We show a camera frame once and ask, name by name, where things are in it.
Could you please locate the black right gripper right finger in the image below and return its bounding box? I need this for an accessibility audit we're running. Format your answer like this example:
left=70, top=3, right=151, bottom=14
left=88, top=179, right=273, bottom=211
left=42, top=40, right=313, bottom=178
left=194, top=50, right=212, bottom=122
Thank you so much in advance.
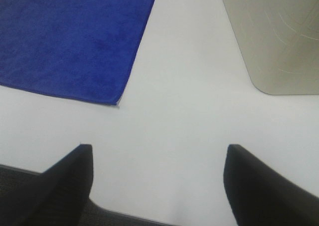
left=223, top=144, right=319, bottom=226

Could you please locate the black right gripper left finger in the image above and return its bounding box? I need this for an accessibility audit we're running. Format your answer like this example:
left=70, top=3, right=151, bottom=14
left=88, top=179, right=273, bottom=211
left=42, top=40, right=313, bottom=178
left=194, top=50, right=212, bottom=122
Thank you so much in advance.
left=0, top=144, right=94, bottom=226

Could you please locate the blue microfiber towel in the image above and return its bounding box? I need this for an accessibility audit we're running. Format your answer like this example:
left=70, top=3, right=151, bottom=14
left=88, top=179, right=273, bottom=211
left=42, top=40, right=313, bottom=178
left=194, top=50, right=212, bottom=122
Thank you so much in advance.
left=0, top=0, right=155, bottom=105

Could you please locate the beige plastic bin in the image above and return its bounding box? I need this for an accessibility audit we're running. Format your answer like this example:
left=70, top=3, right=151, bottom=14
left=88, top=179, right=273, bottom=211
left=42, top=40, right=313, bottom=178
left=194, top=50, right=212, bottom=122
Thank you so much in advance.
left=223, top=0, right=319, bottom=95

